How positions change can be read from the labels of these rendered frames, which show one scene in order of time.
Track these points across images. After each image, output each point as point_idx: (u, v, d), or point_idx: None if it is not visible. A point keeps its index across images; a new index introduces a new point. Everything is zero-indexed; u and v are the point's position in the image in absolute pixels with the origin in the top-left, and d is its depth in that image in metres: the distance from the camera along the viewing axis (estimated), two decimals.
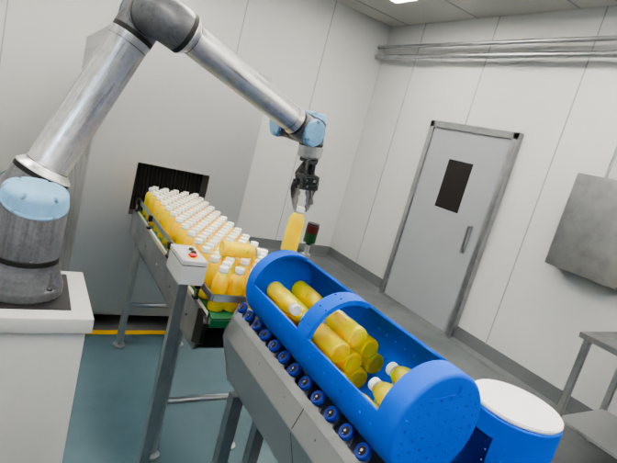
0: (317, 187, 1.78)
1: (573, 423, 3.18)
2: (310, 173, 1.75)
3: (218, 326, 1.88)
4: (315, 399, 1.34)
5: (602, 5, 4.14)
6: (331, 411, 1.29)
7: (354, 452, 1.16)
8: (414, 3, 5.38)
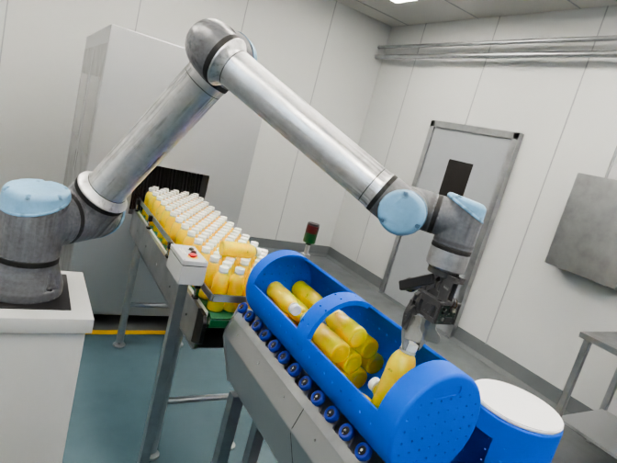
0: (454, 320, 1.08)
1: (573, 423, 3.18)
2: (452, 298, 1.05)
3: (218, 326, 1.88)
4: (315, 399, 1.34)
5: (602, 5, 4.14)
6: (331, 411, 1.29)
7: (354, 452, 1.16)
8: (414, 3, 5.38)
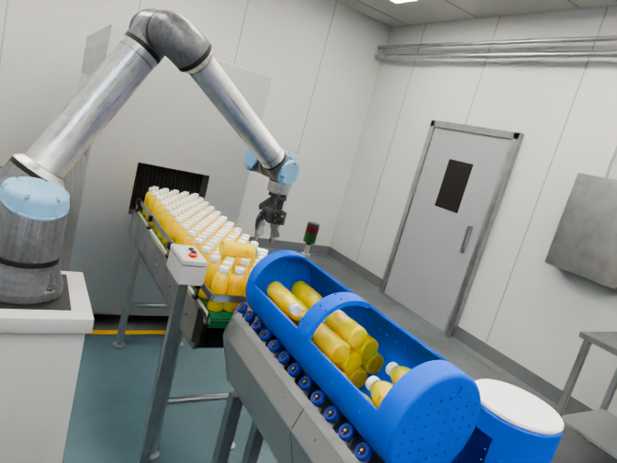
0: (284, 222, 1.87)
1: (573, 423, 3.18)
2: (279, 208, 1.84)
3: (218, 326, 1.88)
4: (315, 399, 1.34)
5: (602, 5, 4.14)
6: (331, 411, 1.29)
7: (354, 452, 1.16)
8: (414, 3, 5.38)
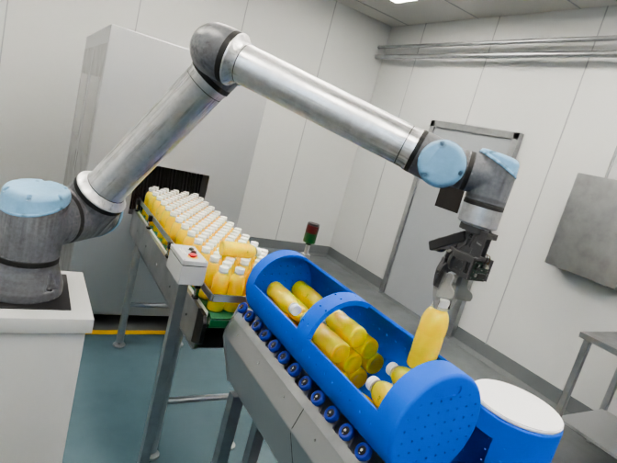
0: (487, 276, 1.08)
1: (573, 423, 3.18)
2: (485, 254, 1.05)
3: (218, 326, 1.88)
4: (315, 399, 1.34)
5: (602, 5, 4.14)
6: (331, 411, 1.29)
7: (354, 452, 1.16)
8: (414, 3, 5.38)
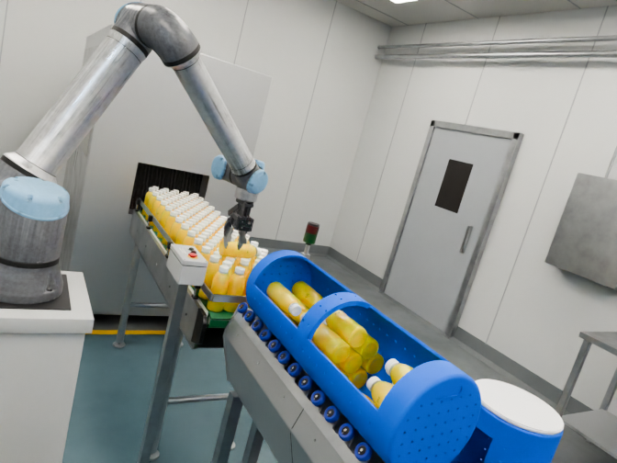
0: (251, 229, 1.88)
1: (573, 423, 3.18)
2: (246, 215, 1.86)
3: (218, 326, 1.88)
4: (315, 399, 1.34)
5: (602, 5, 4.14)
6: (331, 411, 1.29)
7: (354, 451, 1.17)
8: (414, 3, 5.38)
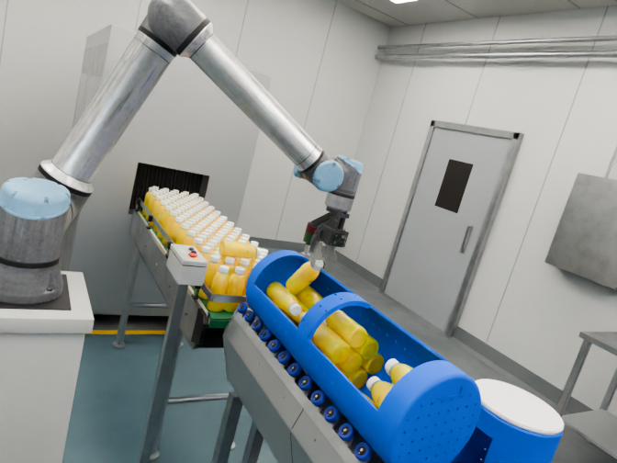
0: (344, 243, 1.55)
1: (573, 423, 3.18)
2: (341, 227, 1.52)
3: (218, 326, 1.88)
4: (315, 399, 1.34)
5: (602, 5, 4.14)
6: (331, 411, 1.29)
7: (354, 451, 1.17)
8: (414, 3, 5.38)
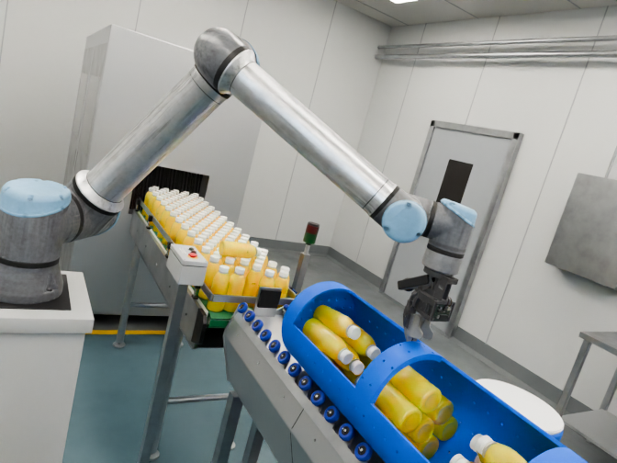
0: (449, 317, 1.16)
1: (573, 423, 3.18)
2: (446, 297, 1.13)
3: (218, 326, 1.88)
4: (314, 396, 1.35)
5: (602, 5, 4.14)
6: (331, 413, 1.28)
7: (359, 443, 1.17)
8: (414, 3, 5.38)
